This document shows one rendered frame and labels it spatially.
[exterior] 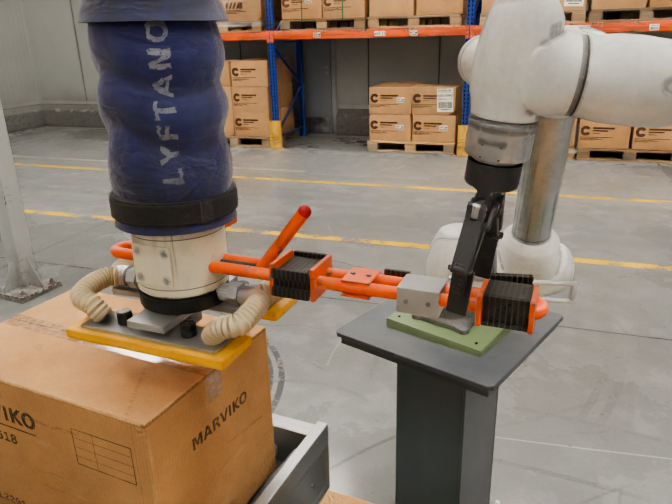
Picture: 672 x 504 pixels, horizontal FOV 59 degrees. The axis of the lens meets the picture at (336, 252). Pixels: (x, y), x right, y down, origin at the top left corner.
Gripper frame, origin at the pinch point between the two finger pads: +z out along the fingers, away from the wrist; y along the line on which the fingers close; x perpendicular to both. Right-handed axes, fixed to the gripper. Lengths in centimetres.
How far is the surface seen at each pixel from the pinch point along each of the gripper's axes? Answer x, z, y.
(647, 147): 36, 124, -723
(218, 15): -47, -34, 0
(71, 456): -64, 47, 25
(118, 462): -52, 43, 24
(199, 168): -46.2, -10.6, 6.7
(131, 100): -55, -21, 12
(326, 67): -437, 100, -781
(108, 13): -57, -34, 13
